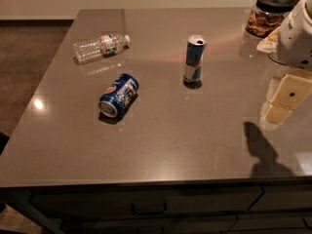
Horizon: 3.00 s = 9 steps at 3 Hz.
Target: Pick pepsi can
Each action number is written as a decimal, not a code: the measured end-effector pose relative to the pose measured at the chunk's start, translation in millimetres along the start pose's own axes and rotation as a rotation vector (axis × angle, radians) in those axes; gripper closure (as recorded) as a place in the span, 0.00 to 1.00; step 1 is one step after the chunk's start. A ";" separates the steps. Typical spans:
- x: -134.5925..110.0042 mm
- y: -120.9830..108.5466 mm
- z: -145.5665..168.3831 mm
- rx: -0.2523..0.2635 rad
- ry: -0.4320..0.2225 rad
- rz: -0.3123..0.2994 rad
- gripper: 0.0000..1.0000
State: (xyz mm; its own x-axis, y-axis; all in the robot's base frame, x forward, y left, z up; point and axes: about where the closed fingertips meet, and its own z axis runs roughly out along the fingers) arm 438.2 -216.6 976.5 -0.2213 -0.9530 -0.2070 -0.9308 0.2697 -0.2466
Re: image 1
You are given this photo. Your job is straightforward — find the blue pepsi can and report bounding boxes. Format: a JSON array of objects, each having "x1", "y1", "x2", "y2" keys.
[{"x1": 98, "y1": 73, "x2": 139, "y2": 118}]

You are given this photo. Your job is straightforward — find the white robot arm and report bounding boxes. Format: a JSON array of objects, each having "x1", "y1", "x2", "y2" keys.
[{"x1": 277, "y1": 0, "x2": 312, "y2": 69}]

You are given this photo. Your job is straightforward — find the red bull can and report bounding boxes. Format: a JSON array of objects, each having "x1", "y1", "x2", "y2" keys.
[{"x1": 183, "y1": 35, "x2": 207, "y2": 84}]

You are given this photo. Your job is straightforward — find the clear plastic water bottle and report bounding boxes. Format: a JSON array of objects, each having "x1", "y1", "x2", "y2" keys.
[{"x1": 73, "y1": 33, "x2": 131, "y2": 64}]

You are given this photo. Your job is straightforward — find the glass jar with black lid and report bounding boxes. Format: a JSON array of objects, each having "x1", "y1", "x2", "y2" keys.
[{"x1": 246, "y1": 0, "x2": 294, "y2": 38}]

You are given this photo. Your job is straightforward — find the dark drawer with handle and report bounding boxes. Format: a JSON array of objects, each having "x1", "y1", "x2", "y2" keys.
[{"x1": 31, "y1": 187, "x2": 261, "y2": 219}]

